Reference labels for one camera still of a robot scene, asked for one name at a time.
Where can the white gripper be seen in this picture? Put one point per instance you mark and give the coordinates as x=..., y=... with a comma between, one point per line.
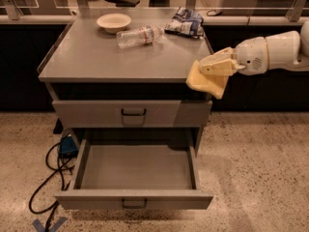
x=251, y=57

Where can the yellow sponge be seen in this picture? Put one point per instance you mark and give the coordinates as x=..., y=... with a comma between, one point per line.
x=212, y=84

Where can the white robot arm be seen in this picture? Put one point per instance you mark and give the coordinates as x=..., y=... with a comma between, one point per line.
x=287, y=51

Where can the grey metal drawer cabinet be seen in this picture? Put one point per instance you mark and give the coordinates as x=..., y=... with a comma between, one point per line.
x=88, y=65

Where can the open grey middle drawer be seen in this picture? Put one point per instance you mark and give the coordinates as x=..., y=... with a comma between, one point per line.
x=160, y=175

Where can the closed grey upper drawer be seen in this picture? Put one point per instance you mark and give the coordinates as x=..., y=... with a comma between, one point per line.
x=140, y=114

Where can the blue white snack bag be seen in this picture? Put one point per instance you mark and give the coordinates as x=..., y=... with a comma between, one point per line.
x=186, y=22

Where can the clear plastic water bottle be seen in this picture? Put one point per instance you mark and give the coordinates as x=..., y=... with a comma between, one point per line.
x=139, y=36

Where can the white paper bowl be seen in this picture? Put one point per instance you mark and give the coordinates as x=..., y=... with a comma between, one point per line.
x=113, y=23

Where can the black office chair seat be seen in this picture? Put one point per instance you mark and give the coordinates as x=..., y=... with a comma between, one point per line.
x=124, y=3

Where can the blue power box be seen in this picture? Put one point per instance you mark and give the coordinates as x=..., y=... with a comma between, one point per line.
x=67, y=147

